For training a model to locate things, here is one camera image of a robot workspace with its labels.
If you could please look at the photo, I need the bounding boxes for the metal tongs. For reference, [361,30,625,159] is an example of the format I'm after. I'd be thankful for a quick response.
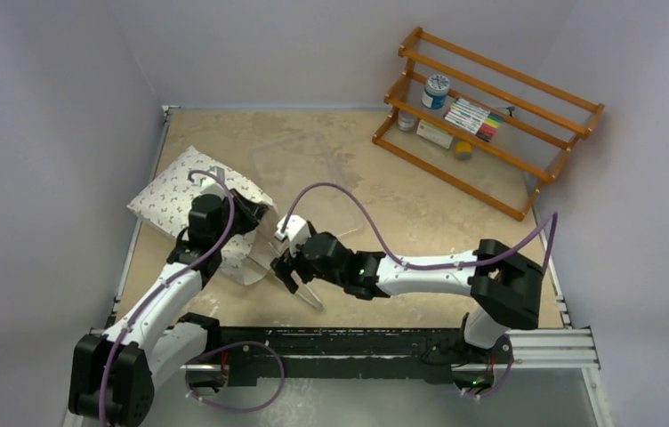
[274,271,324,311]

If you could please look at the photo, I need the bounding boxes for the white patterned paper bag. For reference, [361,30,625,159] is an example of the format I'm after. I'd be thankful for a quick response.
[126,145,277,287]

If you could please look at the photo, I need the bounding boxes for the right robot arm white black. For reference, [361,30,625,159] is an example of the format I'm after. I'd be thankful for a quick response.
[270,233,544,362]

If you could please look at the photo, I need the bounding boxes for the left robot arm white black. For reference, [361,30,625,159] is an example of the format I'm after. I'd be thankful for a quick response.
[68,189,270,426]

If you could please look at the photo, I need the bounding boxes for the clear plastic tray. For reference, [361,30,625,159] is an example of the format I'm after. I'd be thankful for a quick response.
[248,132,363,238]

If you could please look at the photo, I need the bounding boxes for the white card box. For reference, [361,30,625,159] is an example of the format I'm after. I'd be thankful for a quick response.
[416,119,454,149]

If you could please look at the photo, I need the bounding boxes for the yellow grey sponge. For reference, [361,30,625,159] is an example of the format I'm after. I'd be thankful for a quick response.
[454,141,473,160]

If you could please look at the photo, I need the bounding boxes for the pack of coloured markers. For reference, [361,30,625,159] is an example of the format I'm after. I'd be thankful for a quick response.
[443,98,504,142]

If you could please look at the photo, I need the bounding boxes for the white jar blue label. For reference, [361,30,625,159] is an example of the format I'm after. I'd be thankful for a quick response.
[422,74,450,109]

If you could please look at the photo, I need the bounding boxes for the orange wooden shelf rack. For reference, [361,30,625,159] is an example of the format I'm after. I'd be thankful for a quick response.
[372,27,605,221]

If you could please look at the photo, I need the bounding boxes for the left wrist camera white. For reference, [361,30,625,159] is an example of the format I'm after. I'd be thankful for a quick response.
[191,166,227,198]

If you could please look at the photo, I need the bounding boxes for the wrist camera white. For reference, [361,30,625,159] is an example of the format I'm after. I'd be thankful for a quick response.
[274,214,316,256]
[191,166,227,198]

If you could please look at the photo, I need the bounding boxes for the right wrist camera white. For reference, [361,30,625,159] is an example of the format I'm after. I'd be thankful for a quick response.
[274,214,316,256]

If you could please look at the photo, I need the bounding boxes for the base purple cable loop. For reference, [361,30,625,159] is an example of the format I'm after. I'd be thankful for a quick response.
[183,340,285,415]

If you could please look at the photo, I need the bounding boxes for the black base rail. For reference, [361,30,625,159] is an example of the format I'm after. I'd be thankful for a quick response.
[189,326,514,390]

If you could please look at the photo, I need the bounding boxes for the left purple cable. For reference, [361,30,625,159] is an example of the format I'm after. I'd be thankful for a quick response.
[98,169,237,427]

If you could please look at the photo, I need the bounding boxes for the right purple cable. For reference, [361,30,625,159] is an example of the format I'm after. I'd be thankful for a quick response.
[278,182,560,275]

